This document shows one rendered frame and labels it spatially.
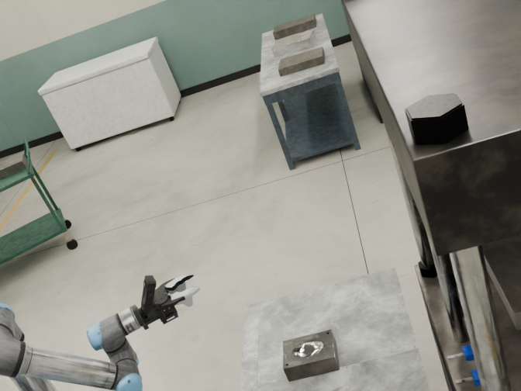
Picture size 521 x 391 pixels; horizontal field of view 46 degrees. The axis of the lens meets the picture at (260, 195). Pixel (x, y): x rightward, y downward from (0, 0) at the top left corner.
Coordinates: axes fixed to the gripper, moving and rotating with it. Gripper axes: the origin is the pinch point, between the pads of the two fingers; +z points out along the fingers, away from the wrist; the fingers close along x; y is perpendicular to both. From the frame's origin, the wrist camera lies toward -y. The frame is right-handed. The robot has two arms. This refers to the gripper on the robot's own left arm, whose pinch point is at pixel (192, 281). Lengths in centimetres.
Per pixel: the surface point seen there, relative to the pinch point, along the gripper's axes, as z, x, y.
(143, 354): -49, -158, 169
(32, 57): -51, -728, 126
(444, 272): 76, 20, 31
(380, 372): 45, 18, 64
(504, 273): 61, 69, -18
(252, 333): 13, -36, 71
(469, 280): 45, 80, -36
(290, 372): 17, 0, 62
